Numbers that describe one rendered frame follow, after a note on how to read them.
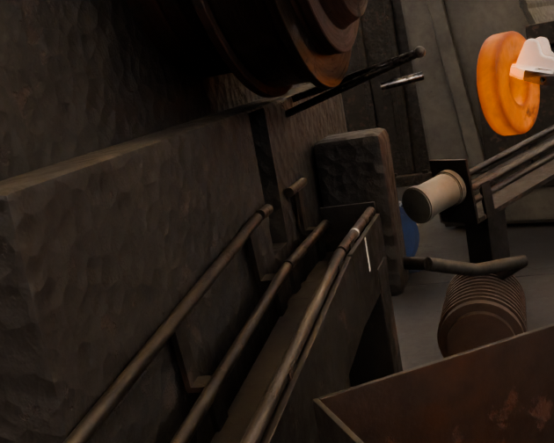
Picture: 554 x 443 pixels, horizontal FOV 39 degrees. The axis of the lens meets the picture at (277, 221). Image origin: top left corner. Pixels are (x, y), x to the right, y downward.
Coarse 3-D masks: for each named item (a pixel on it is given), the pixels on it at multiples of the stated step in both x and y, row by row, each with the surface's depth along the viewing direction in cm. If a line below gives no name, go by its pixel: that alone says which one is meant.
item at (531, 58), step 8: (528, 40) 112; (536, 40) 111; (528, 48) 112; (536, 48) 111; (520, 56) 113; (528, 56) 112; (536, 56) 112; (544, 56) 111; (520, 64) 114; (528, 64) 113; (536, 64) 112; (544, 64) 111; (552, 64) 110; (512, 72) 114; (520, 72) 113; (544, 72) 111; (552, 72) 110
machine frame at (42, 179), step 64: (0, 0) 56; (64, 0) 64; (0, 64) 55; (64, 64) 63; (128, 64) 73; (0, 128) 54; (64, 128) 62; (128, 128) 72; (192, 128) 73; (256, 128) 94; (320, 128) 118; (0, 192) 46; (64, 192) 51; (128, 192) 59; (192, 192) 70; (256, 192) 87; (320, 192) 114; (0, 256) 46; (64, 256) 50; (128, 256) 58; (192, 256) 69; (0, 320) 48; (64, 320) 49; (128, 320) 57; (192, 320) 67; (0, 384) 49; (64, 384) 49
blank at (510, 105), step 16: (512, 32) 115; (496, 48) 112; (512, 48) 115; (480, 64) 113; (496, 64) 111; (480, 80) 112; (496, 80) 111; (512, 80) 120; (480, 96) 113; (496, 96) 111; (512, 96) 114; (528, 96) 119; (496, 112) 113; (512, 112) 114; (528, 112) 118; (496, 128) 115; (512, 128) 114; (528, 128) 118
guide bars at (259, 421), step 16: (368, 208) 100; (352, 240) 86; (336, 256) 81; (336, 272) 78; (320, 288) 73; (320, 304) 71; (304, 320) 68; (304, 336) 66; (288, 352) 63; (288, 368) 61; (272, 384) 58; (272, 400) 57; (256, 416) 55; (272, 416) 58; (256, 432) 53
